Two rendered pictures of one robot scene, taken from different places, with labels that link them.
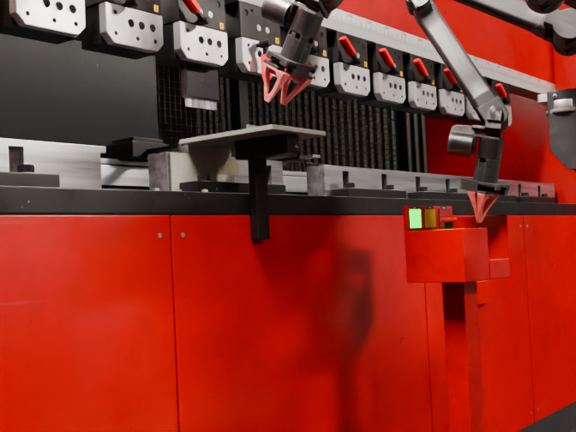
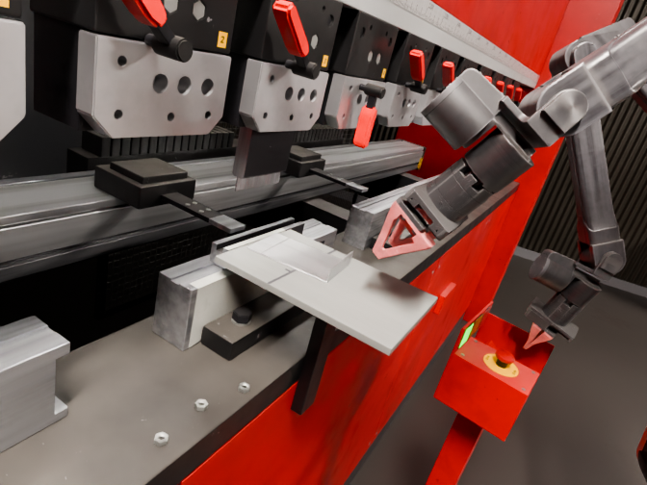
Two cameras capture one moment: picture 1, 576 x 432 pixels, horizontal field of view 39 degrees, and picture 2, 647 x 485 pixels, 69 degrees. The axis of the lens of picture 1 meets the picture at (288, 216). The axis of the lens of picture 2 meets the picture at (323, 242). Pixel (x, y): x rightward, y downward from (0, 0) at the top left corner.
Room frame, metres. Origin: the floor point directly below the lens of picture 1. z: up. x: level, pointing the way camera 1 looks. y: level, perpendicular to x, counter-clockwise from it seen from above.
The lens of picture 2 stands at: (1.18, 0.23, 1.29)
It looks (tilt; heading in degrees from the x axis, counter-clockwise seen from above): 22 degrees down; 347
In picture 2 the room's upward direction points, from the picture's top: 15 degrees clockwise
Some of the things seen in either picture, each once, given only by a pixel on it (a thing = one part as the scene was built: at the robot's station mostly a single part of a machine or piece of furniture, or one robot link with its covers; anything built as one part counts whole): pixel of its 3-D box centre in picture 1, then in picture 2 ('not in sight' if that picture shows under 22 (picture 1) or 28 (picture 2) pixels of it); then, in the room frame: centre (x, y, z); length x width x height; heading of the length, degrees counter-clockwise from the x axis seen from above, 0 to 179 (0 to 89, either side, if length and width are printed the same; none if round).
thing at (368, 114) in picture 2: (264, 60); (364, 115); (1.92, 0.04, 1.20); 0.04 x 0.02 x 0.10; 52
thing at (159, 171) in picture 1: (220, 178); (260, 271); (1.88, 0.15, 0.92); 0.39 x 0.06 x 0.10; 142
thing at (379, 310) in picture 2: (252, 137); (329, 280); (1.75, 0.07, 1.00); 0.26 x 0.18 x 0.01; 52
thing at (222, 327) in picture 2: (235, 190); (279, 306); (1.83, 0.12, 0.89); 0.30 x 0.05 x 0.03; 142
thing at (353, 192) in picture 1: (371, 195); (402, 234); (2.28, -0.24, 0.89); 0.30 x 0.05 x 0.03; 142
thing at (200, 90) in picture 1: (200, 87); (264, 155); (1.84, 0.19, 1.13); 0.10 x 0.02 x 0.10; 142
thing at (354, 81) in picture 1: (342, 67); (424, 85); (2.29, -0.17, 1.26); 0.15 x 0.09 x 0.17; 142
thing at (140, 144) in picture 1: (157, 147); (178, 194); (1.94, 0.30, 1.01); 0.26 x 0.12 x 0.05; 52
